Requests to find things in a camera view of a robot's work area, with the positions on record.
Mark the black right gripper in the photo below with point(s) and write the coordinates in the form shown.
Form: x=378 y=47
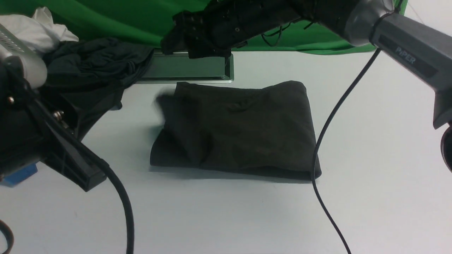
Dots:
x=193 y=32

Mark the gray long-sleeved shirt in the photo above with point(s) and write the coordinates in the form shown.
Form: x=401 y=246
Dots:
x=265 y=132

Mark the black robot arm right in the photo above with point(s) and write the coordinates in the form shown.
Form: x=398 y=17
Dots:
x=424 y=51

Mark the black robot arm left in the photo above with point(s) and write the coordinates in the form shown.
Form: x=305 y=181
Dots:
x=26 y=136

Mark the dark teal crumpled shirt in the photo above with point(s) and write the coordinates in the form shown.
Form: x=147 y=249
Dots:
x=86 y=79

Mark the white crumpled shirt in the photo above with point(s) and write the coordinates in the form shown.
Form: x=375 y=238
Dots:
x=39 y=32

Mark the blue crumpled shirt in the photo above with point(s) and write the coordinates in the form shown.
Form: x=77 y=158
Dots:
x=19 y=176

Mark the green backdrop cloth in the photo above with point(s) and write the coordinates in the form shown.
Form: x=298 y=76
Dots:
x=147 y=21

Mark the metal table cable hatch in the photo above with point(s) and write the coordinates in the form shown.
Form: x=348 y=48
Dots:
x=179 y=67

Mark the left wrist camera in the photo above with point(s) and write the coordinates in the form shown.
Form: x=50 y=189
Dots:
x=67 y=155

